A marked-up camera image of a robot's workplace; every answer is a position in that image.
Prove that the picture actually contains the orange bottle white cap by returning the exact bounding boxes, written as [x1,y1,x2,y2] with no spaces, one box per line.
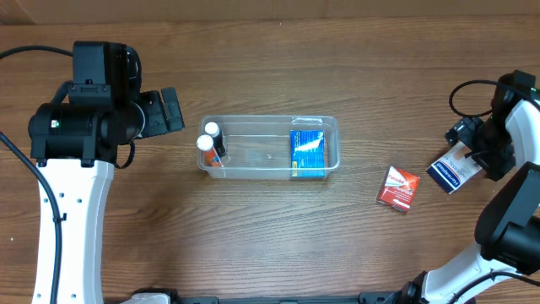
[197,135,223,167]

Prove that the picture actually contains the dark bottle white cap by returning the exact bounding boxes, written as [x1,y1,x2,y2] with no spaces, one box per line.
[204,122,227,157]

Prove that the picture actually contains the blue medicine box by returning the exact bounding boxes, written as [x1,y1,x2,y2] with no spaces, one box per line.
[289,130,326,178]

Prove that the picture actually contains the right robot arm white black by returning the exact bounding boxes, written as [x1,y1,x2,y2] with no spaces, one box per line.
[386,70,539,303]

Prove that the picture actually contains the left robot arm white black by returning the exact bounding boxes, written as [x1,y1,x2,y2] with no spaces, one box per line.
[29,41,185,303]

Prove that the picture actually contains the clear plastic container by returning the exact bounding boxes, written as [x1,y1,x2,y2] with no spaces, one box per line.
[197,115,340,180]

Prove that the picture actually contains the white blue plaster box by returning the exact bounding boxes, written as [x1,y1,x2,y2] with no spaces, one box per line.
[426,142,482,194]

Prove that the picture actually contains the red medicine box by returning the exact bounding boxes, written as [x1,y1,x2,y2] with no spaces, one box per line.
[376,166,420,213]

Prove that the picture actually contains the cardboard backdrop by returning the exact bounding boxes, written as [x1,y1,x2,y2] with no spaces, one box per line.
[1,0,539,25]

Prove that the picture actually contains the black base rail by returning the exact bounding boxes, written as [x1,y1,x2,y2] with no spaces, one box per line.
[121,286,406,304]

